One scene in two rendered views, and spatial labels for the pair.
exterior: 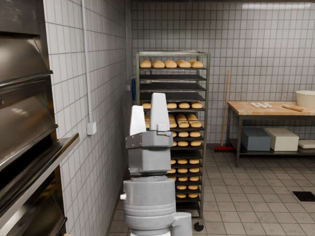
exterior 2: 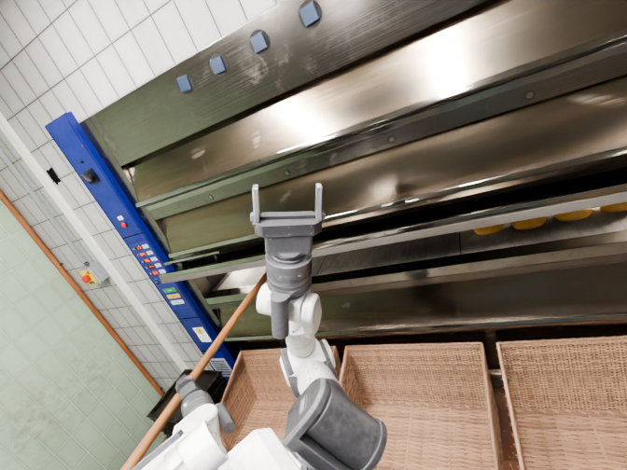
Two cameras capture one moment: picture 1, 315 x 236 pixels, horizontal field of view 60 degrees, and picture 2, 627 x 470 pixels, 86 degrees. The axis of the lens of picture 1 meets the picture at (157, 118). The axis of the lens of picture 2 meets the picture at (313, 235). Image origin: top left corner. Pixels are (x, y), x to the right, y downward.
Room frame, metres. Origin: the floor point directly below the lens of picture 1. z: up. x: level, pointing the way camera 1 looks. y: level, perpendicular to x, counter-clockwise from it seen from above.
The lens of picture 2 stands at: (0.75, -0.48, 1.87)
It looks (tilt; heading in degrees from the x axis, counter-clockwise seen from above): 22 degrees down; 118
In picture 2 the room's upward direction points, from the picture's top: 24 degrees counter-clockwise
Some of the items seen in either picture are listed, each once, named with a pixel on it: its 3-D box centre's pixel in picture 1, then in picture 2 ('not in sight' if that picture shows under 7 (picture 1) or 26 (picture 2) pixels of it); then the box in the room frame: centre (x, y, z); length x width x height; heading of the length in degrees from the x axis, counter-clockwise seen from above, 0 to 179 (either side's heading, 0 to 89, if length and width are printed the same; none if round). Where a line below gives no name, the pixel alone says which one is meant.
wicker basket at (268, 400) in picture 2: not in sight; (276, 410); (-0.19, 0.31, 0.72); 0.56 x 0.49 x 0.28; 179
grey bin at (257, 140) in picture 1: (254, 138); not in sight; (4.28, -1.60, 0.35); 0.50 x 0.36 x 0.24; 178
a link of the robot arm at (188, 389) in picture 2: not in sight; (194, 401); (-0.12, 0.01, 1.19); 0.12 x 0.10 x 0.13; 143
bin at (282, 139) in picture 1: (280, 138); not in sight; (4.27, -2.02, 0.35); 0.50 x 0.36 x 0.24; 0
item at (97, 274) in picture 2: not in sight; (93, 273); (-1.11, 0.56, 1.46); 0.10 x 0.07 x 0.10; 178
